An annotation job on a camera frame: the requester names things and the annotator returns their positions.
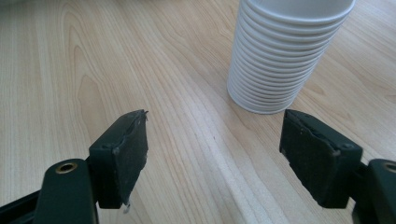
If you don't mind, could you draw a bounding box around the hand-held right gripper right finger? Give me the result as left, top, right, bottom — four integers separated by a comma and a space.
278, 108, 364, 209

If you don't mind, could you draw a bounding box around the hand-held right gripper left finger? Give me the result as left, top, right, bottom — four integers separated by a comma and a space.
89, 108, 149, 210

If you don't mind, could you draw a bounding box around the stack of white paper cups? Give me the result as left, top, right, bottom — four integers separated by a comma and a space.
226, 0, 357, 115

